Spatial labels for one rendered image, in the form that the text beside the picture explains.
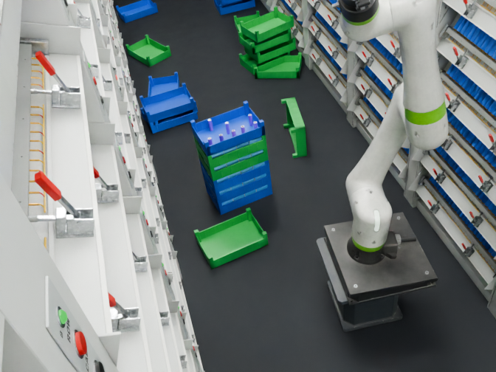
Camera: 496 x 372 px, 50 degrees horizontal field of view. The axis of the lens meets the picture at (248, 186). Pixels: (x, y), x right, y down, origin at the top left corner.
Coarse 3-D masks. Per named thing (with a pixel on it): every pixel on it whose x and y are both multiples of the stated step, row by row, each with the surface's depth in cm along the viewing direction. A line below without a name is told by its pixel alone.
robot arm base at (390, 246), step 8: (392, 232) 202; (392, 240) 199; (400, 240) 201; (408, 240) 202; (352, 248) 200; (384, 248) 198; (392, 248) 198; (400, 248) 201; (352, 256) 200; (360, 256) 198; (368, 256) 197; (376, 256) 198; (384, 256) 200; (392, 256) 199; (368, 264) 199
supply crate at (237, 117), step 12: (240, 108) 263; (192, 120) 255; (204, 120) 258; (216, 120) 261; (228, 120) 264; (240, 120) 263; (252, 120) 262; (204, 132) 260; (216, 132) 259; (240, 132) 257; (252, 132) 250; (264, 132) 253; (204, 144) 242; (216, 144) 245; (228, 144) 248
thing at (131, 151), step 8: (120, 104) 179; (120, 112) 181; (128, 128) 176; (128, 144) 169; (128, 152) 166; (136, 160) 164; (136, 168) 161; (136, 176) 158; (136, 184) 155; (144, 200) 150; (144, 208) 148; (152, 232) 137
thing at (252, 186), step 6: (204, 180) 281; (258, 180) 271; (264, 180) 272; (270, 180) 274; (210, 186) 271; (246, 186) 270; (252, 186) 272; (258, 186) 273; (228, 192) 267; (234, 192) 269; (240, 192) 270; (246, 192) 272; (216, 198) 267; (222, 198) 268; (228, 198) 269
